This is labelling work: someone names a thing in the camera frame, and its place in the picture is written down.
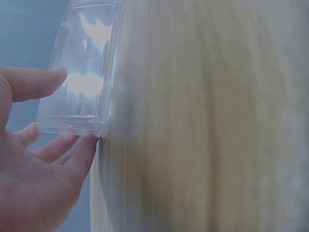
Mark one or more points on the person's left hand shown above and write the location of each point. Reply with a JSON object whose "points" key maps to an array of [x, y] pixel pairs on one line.
{"points": [[29, 183]]}

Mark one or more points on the person's left thumb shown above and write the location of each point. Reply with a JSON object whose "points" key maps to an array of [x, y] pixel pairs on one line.
{"points": [[36, 83]]}

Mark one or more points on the clear plastic box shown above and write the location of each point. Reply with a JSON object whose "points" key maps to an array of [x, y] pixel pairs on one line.
{"points": [[84, 79]]}

